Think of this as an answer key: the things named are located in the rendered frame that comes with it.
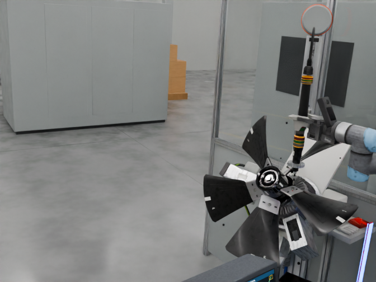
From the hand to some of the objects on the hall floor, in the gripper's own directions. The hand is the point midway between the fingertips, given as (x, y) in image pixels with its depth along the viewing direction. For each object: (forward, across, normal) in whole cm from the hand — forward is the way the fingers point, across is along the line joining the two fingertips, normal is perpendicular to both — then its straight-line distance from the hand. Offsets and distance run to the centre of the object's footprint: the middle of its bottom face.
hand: (296, 114), depth 172 cm
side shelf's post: (+8, +55, -151) cm, 161 cm away
